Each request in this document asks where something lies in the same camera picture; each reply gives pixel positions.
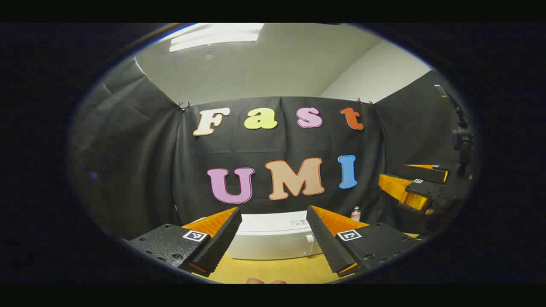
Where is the black backdrop cloth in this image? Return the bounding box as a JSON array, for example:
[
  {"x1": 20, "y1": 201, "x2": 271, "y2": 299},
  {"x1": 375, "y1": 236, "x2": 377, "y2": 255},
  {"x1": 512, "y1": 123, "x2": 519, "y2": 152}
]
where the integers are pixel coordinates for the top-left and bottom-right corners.
[{"x1": 70, "y1": 58, "x2": 476, "y2": 239}]

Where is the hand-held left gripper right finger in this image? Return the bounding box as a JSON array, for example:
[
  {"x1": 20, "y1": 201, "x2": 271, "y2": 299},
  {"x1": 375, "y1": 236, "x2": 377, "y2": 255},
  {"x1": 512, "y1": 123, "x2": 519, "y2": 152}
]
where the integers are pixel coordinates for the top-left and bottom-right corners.
[{"x1": 306, "y1": 205, "x2": 424, "y2": 278}]

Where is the white microwave oven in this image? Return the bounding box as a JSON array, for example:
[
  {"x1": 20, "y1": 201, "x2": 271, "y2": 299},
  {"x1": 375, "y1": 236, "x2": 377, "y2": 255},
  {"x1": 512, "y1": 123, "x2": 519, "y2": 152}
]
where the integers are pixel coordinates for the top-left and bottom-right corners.
[{"x1": 227, "y1": 210, "x2": 323, "y2": 261}]

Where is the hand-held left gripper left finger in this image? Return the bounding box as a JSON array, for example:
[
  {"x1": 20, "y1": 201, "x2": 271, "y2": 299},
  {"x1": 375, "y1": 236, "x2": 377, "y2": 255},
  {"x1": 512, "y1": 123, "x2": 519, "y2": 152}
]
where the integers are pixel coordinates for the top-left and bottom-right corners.
[{"x1": 124, "y1": 207, "x2": 242, "y2": 278}]

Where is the ceiling light panel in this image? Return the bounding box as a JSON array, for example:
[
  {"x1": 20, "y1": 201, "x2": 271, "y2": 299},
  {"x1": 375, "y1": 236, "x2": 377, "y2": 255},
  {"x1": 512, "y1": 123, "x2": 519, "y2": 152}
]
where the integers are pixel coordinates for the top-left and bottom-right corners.
[{"x1": 169, "y1": 23, "x2": 265, "y2": 53}]

